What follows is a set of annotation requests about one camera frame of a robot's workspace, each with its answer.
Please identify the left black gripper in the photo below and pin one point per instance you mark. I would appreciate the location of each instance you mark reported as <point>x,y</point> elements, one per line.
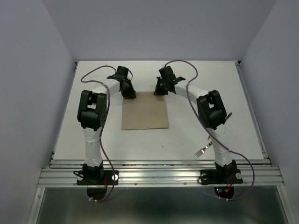
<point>131,93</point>

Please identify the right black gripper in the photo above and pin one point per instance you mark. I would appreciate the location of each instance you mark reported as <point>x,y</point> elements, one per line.
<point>158,91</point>

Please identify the beige cloth napkin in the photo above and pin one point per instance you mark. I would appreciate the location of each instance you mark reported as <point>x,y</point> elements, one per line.
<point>146,111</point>

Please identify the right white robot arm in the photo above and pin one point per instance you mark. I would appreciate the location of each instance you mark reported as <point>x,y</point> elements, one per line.
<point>210,112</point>

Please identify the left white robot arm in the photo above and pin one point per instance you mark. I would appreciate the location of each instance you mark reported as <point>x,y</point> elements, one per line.
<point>93,111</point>

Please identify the steel fork black handle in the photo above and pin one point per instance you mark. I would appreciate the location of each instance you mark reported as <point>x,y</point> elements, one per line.
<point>202,150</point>

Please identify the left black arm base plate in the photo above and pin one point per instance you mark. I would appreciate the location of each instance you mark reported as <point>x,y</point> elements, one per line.
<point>108,178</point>

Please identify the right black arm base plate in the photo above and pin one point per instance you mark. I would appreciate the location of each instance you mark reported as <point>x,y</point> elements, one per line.
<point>213,176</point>

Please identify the aluminium front rail frame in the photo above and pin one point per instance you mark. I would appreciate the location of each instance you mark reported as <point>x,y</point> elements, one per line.
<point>159,173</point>

